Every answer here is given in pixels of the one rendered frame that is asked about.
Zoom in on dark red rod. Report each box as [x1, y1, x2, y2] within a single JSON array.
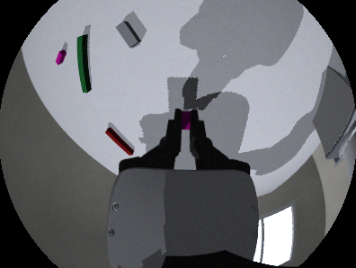
[[105, 128, 134, 156]]

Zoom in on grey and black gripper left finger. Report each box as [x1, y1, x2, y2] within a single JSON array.
[[119, 109, 182, 173]]

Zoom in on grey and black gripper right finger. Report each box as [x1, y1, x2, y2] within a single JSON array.
[[190, 109, 250, 174]]

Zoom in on green rod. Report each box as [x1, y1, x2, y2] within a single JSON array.
[[77, 34, 92, 93]]

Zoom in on magenta rod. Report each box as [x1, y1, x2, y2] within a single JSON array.
[[56, 49, 67, 65], [182, 111, 191, 130]]

